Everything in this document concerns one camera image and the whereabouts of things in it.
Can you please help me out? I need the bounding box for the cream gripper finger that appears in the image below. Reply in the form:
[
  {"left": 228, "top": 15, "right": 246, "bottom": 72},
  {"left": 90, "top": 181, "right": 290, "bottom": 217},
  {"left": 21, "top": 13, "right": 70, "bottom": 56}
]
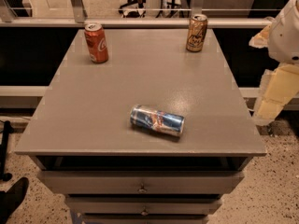
[
  {"left": 249, "top": 25, "right": 271, "bottom": 49},
  {"left": 252, "top": 63, "right": 299, "bottom": 121}
]

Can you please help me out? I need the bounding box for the red coke can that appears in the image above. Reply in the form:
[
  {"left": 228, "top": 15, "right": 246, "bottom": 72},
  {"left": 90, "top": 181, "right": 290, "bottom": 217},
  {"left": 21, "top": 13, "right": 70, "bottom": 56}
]
[{"left": 84, "top": 23, "right": 108, "bottom": 63}]

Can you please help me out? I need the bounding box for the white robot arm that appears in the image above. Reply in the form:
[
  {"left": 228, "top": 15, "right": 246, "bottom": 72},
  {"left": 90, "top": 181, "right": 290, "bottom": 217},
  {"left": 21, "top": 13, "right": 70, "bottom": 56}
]
[{"left": 249, "top": 0, "right": 299, "bottom": 126}]

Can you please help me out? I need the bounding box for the gold brown soda can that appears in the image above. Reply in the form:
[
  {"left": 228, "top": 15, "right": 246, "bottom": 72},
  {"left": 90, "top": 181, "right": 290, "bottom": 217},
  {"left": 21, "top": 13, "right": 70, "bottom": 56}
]
[{"left": 186, "top": 14, "right": 207, "bottom": 52}]

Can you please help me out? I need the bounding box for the blue red bull can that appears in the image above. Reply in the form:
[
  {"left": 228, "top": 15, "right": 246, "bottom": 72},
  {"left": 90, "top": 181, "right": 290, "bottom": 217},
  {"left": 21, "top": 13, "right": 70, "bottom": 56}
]
[{"left": 130, "top": 105, "right": 185, "bottom": 137}]

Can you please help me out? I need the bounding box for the grey drawer cabinet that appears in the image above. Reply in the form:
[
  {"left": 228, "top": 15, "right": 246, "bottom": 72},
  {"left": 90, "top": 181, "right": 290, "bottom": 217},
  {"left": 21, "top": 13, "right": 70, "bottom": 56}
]
[{"left": 16, "top": 29, "right": 265, "bottom": 224}]

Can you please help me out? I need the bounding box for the middle grey drawer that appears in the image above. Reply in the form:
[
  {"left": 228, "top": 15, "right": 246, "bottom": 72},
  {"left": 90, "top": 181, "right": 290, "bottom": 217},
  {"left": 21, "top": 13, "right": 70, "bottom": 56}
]
[{"left": 65, "top": 197, "right": 222, "bottom": 215}]

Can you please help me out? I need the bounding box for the grey drawer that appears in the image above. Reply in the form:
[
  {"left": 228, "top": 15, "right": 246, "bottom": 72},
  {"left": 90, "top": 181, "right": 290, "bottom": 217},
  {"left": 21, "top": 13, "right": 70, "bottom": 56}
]
[
  {"left": 65, "top": 197, "right": 222, "bottom": 215},
  {"left": 37, "top": 171, "right": 244, "bottom": 195}
]

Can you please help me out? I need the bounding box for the top grey drawer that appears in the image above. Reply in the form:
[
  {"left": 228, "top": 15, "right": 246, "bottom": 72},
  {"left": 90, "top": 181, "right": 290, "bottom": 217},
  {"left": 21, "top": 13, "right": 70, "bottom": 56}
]
[{"left": 37, "top": 171, "right": 244, "bottom": 195}]

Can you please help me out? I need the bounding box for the black stand leg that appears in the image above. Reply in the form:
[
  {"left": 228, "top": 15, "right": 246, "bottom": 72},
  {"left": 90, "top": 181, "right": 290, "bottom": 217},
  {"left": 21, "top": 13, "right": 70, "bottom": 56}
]
[{"left": 0, "top": 121, "right": 13, "bottom": 181}]

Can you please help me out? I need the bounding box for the metal window rail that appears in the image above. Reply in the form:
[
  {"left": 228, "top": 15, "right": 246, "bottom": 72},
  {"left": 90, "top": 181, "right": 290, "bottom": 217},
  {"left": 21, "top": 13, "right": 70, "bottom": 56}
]
[{"left": 0, "top": 18, "right": 272, "bottom": 29}]

